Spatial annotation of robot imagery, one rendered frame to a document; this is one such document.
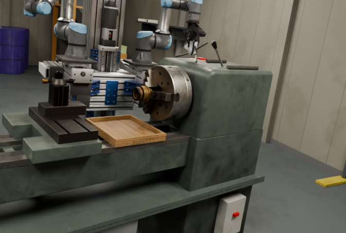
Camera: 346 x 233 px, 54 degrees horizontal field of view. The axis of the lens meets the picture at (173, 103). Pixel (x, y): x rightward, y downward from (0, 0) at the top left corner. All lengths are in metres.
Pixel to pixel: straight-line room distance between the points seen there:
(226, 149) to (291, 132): 2.74
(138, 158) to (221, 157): 0.58
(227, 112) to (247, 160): 0.45
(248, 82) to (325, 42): 2.52
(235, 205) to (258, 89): 0.75
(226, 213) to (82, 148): 1.10
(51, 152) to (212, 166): 1.01
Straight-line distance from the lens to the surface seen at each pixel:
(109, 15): 2.51
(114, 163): 1.70
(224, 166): 2.16
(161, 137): 1.79
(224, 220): 2.27
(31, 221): 1.72
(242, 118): 2.13
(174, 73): 1.84
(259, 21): 5.29
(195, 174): 2.00
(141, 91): 1.81
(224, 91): 1.95
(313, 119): 4.56
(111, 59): 2.56
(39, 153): 1.45
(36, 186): 1.59
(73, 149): 1.50
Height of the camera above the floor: 1.47
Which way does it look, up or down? 13 degrees down
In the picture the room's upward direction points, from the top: 7 degrees clockwise
